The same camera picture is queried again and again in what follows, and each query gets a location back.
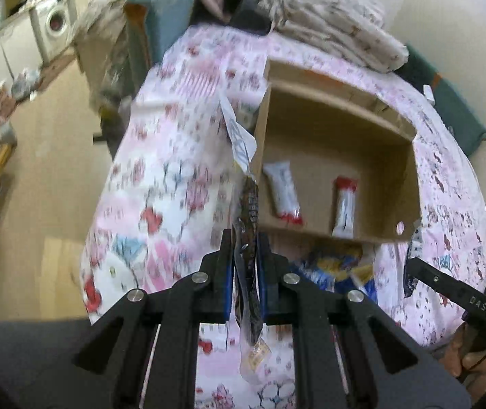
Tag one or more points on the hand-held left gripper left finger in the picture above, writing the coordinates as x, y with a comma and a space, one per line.
230, 289

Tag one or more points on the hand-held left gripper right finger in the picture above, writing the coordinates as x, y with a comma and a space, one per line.
263, 289

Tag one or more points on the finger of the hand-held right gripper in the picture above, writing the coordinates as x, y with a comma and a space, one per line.
434, 279

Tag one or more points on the blue yellow snack bag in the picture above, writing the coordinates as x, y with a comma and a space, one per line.
332, 266

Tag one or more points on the dark clear snack packet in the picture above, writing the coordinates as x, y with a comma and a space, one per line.
249, 213

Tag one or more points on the cardboard box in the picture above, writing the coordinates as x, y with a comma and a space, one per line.
336, 149

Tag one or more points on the person's right hand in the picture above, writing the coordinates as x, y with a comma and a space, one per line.
460, 358

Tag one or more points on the white red snack bar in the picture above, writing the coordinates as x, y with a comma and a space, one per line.
284, 189
345, 208

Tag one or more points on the pink cartoon printed blanket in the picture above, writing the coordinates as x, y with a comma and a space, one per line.
162, 157

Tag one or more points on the teal mat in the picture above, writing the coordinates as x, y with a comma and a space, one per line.
447, 102

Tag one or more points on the folded floral quilt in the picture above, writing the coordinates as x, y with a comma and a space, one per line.
345, 30

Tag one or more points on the teal chair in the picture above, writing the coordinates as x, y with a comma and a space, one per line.
157, 25

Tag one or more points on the dark cloth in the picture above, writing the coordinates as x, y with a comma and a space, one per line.
249, 10

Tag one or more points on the white washing machine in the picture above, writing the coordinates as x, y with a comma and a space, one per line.
57, 23

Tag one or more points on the white cabinet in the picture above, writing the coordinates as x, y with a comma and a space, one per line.
11, 49

